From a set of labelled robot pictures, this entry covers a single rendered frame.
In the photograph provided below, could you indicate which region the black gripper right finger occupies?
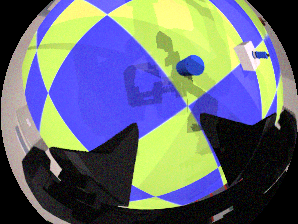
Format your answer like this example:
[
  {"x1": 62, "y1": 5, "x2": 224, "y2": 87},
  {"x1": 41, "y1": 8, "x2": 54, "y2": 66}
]
[{"x1": 200, "y1": 112, "x2": 277, "y2": 186}]

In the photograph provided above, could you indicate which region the white square block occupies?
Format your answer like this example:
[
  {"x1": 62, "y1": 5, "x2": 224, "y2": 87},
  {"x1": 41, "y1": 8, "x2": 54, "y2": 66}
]
[{"x1": 234, "y1": 40, "x2": 259, "y2": 72}]

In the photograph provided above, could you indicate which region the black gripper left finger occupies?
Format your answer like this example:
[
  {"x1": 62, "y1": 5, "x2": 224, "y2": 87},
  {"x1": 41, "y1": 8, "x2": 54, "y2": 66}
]
[{"x1": 49, "y1": 123, "x2": 140, "y2": 206}]

